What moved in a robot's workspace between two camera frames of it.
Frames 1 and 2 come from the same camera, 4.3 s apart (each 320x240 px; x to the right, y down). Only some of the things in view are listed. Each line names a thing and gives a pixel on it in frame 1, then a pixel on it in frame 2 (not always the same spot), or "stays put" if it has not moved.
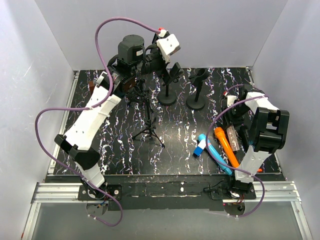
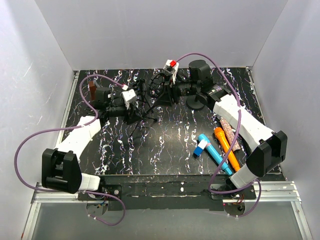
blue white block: x=198 y=150 stays put
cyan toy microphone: x=227 y=169 stays put
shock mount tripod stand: x=150 y=126 -> x=157 y=86
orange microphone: x=227 y=146 stays put
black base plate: x=167 y=192 stays put
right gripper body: x=235 y=113 -> x=176 y=92
